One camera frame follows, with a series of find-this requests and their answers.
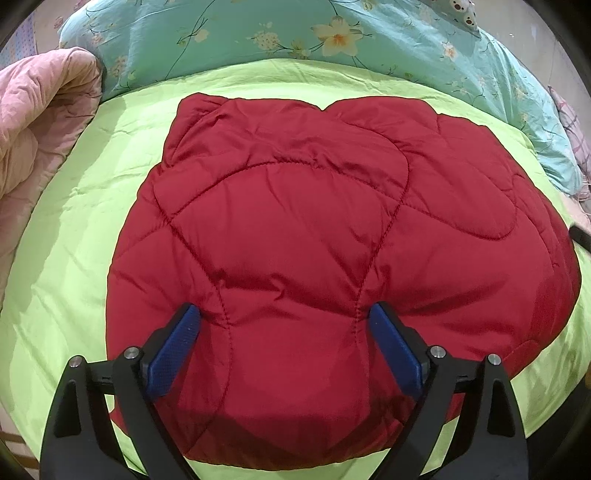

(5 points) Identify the red quilted jacket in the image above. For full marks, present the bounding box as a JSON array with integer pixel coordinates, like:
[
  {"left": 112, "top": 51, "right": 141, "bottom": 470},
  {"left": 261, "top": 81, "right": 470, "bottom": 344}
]
[{"left": 105, "top": 92, "right": 583, "bottom": 472}]

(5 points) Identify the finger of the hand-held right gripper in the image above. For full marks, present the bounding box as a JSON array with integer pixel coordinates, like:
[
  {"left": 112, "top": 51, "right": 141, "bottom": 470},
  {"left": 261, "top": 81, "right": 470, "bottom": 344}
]
[{"left": 569, "top": 224, "right": 591, "bottom": 256}]

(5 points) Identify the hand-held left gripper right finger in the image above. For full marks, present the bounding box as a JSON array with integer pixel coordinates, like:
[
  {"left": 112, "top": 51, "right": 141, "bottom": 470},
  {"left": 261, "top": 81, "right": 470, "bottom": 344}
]
[{"left": 368, "top": 302, "right": 530, "bottom": 480}]

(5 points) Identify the cartoon printed cloth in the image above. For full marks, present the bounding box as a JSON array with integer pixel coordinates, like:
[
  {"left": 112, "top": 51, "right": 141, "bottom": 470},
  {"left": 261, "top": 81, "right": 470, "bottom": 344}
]
[{"left": 427, "top": 0, "right": 482, "bottom": 31}]

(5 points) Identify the pink quilt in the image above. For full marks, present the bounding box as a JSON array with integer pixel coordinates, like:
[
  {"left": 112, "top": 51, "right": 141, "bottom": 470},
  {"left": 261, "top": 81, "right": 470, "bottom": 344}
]
[{"left": 0, "top": 46, "right": 105, "bottom": 303}]

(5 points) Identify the plaid pillow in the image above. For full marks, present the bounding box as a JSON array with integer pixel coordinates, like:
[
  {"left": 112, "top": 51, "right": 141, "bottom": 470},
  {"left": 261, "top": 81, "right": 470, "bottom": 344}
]
[{"left": 549, "top": 85, "right": 591, "bottom": 178}]

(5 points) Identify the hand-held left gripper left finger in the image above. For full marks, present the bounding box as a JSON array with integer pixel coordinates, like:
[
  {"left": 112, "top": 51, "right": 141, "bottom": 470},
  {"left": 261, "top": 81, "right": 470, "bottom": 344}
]
[{"left": 39, "top": 302, "right": 202, "bottom": 480}]

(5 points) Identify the green bed sheet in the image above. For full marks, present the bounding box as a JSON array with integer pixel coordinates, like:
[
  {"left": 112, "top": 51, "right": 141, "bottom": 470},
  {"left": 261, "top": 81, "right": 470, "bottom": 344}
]
[{"left": 0, "top": 58, "right": 591, "bottom": 480}]

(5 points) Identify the wooden bed frame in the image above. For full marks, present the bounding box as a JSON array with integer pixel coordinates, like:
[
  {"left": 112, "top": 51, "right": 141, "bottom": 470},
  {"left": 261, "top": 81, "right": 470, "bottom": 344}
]
[{"left": 0, "top": 427, "right": 40, "bottom": 467}]

